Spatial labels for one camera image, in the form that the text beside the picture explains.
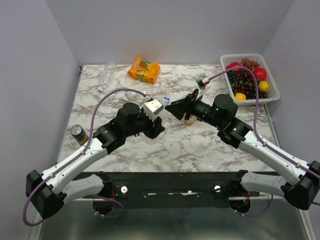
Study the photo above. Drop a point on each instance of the black base frame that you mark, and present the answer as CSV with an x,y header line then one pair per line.
x,y
168,190

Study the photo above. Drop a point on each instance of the red apple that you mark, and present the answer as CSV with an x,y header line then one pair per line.
x,y
233,65

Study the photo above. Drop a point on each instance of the yellow lemon upper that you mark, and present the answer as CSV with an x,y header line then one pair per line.
x,y
263,86

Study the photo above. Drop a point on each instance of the orange snack bag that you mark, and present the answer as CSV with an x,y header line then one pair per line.
x,y
144,71

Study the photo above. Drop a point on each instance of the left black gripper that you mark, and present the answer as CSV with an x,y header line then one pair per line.
x,y
153,132

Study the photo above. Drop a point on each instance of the blue white bottle cap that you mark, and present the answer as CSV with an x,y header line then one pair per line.
x,y
165,101

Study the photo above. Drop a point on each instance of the black yellow drink can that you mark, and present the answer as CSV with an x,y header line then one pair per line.
x,y
79,134

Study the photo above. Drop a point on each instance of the blue grape bunch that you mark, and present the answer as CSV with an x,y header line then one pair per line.
x,y
235,79

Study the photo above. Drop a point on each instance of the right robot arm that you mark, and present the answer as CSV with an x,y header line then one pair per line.
x,y
298,181

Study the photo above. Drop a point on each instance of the yellow lemon lower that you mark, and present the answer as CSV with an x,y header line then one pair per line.
x,y
240,96

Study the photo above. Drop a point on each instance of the red round fruit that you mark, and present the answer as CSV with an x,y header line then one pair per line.
x,y
260,73

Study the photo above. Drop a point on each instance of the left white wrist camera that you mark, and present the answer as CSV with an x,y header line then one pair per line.
x,y
152,109

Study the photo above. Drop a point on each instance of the clear bottle blue cap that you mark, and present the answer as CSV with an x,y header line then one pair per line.
x,y
105,76

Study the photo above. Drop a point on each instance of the white plastic basket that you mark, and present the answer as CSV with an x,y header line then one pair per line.
x,y
273,92

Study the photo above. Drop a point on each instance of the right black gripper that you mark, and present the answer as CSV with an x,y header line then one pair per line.
x,y
186,105

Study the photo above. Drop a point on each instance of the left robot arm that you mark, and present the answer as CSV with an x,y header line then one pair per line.
x,y
49,190

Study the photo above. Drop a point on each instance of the dark red grape bunch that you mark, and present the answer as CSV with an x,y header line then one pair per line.
x,y
248,87

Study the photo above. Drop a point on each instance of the orange juice bottle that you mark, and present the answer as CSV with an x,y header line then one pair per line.
x,y
188,121

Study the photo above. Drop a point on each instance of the yellow lemon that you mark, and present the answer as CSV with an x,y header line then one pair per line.
x,y
263,86
240,96

